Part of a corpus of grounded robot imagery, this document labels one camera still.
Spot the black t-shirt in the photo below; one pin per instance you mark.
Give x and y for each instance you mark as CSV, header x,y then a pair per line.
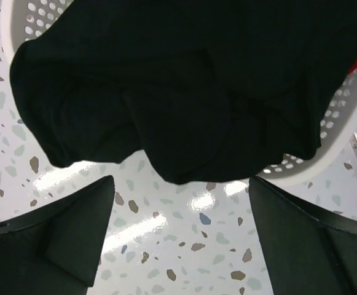
x,y
209,90

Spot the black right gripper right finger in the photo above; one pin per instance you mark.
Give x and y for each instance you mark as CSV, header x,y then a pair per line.
x,y
307,249

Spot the white plastic laundry basket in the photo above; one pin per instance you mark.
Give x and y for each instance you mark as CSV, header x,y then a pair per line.
x,y
24,20

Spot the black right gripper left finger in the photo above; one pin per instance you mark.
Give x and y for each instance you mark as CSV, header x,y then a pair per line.
x,y
56,248

